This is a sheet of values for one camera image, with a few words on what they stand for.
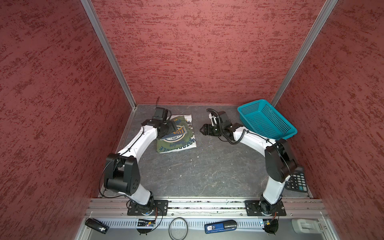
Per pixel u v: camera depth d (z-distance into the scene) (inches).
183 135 37.5
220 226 25.8
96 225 26.5
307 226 26.8
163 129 29.3
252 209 29.1
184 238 26.0
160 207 29.2
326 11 28.9
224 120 28.3
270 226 27.8
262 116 44.7
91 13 28.6
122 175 17.3
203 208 29.8
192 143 38.0
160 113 27.2
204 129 32.5
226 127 28.0
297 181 32.1
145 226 28.5
